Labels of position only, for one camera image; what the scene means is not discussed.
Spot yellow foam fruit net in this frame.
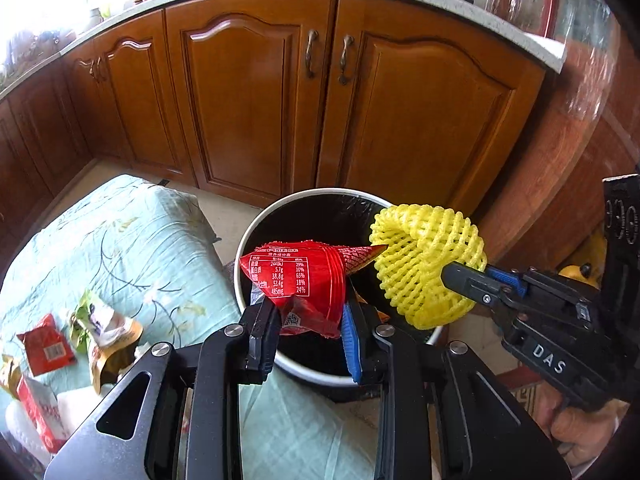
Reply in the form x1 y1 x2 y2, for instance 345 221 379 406
369 205 487 330

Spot red snack wrapper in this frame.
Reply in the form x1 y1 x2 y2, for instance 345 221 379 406
240 240 386 339

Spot white trash bin black liner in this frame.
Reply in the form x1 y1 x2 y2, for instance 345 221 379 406
233 188 442 391

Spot wooden kitchen cabinets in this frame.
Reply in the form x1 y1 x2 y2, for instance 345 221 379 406
1 0 546 263

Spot right hand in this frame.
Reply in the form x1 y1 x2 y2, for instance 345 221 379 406
533 382 629 468

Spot light green floral tablecloth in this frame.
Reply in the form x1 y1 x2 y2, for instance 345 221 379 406
1 174 377 479

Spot small red snack packet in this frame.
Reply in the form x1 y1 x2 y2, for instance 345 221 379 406
17 313 76 376

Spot red white milk carton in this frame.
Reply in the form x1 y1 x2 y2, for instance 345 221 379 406
17 376 70 454

